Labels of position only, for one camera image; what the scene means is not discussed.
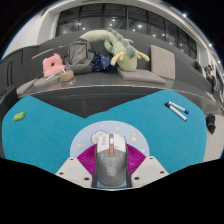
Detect person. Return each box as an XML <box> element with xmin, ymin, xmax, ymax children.
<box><xmin>203</xmin><ymin>64</ymin><xmax>217</xmax><ymax>94</ymax></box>

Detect round grey seat cushion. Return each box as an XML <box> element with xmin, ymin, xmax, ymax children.
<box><xmin>33</xmin><ymin>74</ymin><xmax>63</xmax><ymax>88</ymax></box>

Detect grey stepped seating bench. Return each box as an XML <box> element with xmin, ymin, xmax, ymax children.
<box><xmin>0</xmin><ymin>28</ymin><xmax>223</xmax><ymax>119</ymax></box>

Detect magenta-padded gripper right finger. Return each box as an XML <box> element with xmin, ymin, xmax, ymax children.
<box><xmin>125</xmin><ymin>143</ymin><xmax>170</xmax><ymax>188</ymax></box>

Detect pink plush toy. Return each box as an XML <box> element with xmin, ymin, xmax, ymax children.
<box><xmin>41</xmin><ymin>53</ymin><xmax>67</xmax><ymax>78</ymax></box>

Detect grey white computer mouse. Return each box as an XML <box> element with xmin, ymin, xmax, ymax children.
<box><xmin>91</xmin><ymin>133</ymin><xmax>133</xmax><ymax>189</ymax></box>

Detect flat grey seat cushion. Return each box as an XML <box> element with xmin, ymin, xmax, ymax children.
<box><xmin>116</xmin><ymin>66</ymin><xmax>167</xmax><ymax>85</ymax></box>
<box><xmin>15</xmin><ymin>78</ymin><xmax>39</xmax><ymax>98</ymax></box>

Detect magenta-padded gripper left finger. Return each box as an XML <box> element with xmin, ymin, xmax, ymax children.
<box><xmin>54</xmin><ymin>143</ymin><xmax>99</xmax><ymax>188</ymax></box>

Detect tan woven hat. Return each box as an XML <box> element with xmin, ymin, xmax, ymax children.
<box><xmin>59</xmin><ymin>69</ymin><xmax>76</xmax><ymax>83</ymax></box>

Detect green dragon plush toy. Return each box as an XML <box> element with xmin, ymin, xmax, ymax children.
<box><xmin>79</xmin><ymin>27</ymin><xmax>151</xmax><ymax>72</ymax></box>

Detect black bag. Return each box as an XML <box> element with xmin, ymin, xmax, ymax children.
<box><xmin>205</xmin><ymin>113</ymin><xmax>217</xmax><ymax>135</ymax></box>

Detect blue-capped white marker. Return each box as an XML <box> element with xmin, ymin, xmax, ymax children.
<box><xmin>167</xmin><ymin>100</ymin><xmax>190</xmax><ymax>115</ymax></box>

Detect upright grey cushion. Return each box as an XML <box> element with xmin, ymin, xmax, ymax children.
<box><xmin>149</xmin><ymin>44</ymin><xmax>176</xmax><ymax>81</ymax></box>

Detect black-capped white marker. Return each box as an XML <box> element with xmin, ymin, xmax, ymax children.
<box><xmin>164</xmin><ymin>102</ymin><xmax>188</xmax><ymax>122</ymax></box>

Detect dark blue starry bag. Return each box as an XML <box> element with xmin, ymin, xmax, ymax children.
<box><xmin>90</xmin><ymin>53</ymin><xmax>113</xmax><ymax>73</ymax></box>

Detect black suitcase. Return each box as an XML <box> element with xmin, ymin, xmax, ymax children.
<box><xmin>0</xmin><ymin>85</ymin><xmax>18</xmax><ymax>113</ymax></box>

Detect round pale blue mouse pad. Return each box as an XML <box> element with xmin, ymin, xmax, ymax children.
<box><xmin>69</xmin><ymin>120</ymin><xmax>151</xmax><ymax>158</ymax></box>

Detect grey backpack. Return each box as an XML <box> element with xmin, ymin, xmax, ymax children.
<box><xmin>63</xmin><ymin>37</ymin><xmax>96</xmax><ymax>75</ymax></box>

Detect ceiling lights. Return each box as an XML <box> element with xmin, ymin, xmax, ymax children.
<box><xmin>181</xmin><ymin>12</ymin><xmax>213</xmax><ymax>48</ymax></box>

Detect green eraser block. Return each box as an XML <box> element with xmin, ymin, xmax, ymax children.
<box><xmin>12</xmin><ymin>111</ymin><xmax>27</xmax><ymax>122</ymax></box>

